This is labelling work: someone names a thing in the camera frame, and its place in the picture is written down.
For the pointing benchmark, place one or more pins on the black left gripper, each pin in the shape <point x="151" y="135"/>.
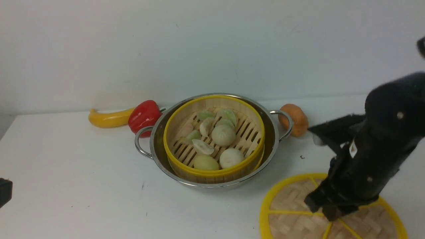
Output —
<point x="6" y="189"/>

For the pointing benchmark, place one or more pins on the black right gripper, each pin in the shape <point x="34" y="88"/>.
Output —
<point x="366" y="158"/>

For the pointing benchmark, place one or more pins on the yellow-rimmed woven bamboo lid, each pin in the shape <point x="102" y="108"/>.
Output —
<point x="284" y="215"/>

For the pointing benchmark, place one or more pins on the yellow-rimmed bamboo steamer basket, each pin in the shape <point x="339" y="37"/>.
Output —
<point x="250" y="134"/>

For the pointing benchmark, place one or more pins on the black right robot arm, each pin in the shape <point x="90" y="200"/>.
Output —
<point x="399" y="103"/>

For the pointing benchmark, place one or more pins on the brown toy potato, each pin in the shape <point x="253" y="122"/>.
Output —
<point x="299" y="119"/>

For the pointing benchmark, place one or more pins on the yellow toy banana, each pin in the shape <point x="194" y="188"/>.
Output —
<point x="109" y="120"/>

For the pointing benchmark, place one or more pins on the round white steamed bun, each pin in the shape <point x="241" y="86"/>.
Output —
<point x="223" y="135"/>

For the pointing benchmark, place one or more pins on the green dumpling upper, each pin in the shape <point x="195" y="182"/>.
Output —
<point x="228" y="114"/>

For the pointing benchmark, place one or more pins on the green dumpling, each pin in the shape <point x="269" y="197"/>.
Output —
<point x="204" y="114"/>
<point x="228" y="114"/>

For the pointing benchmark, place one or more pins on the red toy bell pepper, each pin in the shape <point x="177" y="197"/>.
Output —
<point x="145" y="114"/>

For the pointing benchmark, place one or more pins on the yellowish round bun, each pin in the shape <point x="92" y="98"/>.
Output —
<point x="205" y="163"/>

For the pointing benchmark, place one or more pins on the pale folded dumpling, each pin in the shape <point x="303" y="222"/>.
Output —
<point x="206" y="126"/>

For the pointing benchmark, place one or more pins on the green dumpling left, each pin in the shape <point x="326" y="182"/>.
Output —
<point x="204" y="114"/>

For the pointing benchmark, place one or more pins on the pink dumpling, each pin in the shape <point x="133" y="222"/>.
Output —
<point x="186" y="129"/>

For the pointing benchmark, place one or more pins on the stainless steel two-handled pot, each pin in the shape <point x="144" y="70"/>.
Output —
<point x="149" y="141"/>

